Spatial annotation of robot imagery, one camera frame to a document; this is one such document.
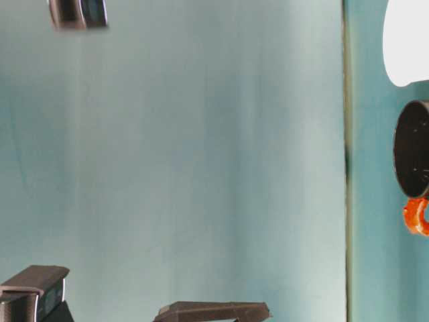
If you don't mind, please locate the black cup holder red handle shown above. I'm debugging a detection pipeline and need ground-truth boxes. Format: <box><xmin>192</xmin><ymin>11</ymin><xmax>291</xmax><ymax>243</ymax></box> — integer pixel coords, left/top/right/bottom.
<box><xmin>393</xmin><ymin>99</ymin><xmax>429</xmax><ymax>235</ymax></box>

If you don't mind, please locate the blue-green table cloth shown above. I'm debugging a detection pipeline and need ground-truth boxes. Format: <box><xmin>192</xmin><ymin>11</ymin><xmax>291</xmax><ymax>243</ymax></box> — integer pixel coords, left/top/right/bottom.
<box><xmin>343</xmin><ymin>0</ymin><xmax>429</xmax><ymax>322</ymax></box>

